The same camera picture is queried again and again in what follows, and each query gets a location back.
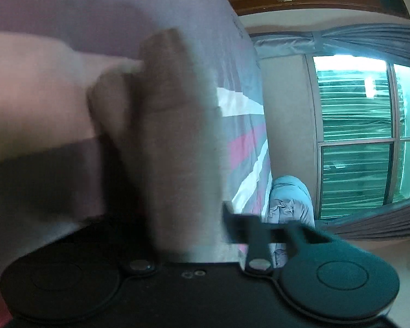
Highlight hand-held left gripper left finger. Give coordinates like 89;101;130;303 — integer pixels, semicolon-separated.
120;258;156;277

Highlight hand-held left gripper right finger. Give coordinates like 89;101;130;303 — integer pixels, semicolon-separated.
221;201;333;277

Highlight grey pants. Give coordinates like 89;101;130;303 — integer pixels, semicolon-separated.
86;28;227;264

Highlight blue folded duvet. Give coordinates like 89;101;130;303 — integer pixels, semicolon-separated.
262;175;315;268

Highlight blue-grey curtain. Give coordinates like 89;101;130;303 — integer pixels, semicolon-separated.
315;196;410;244
249;23;410;58

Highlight sliding window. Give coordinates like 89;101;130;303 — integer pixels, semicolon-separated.
306;54;410;220

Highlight striped bed sheet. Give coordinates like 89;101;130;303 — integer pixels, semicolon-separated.
0;0;274;317

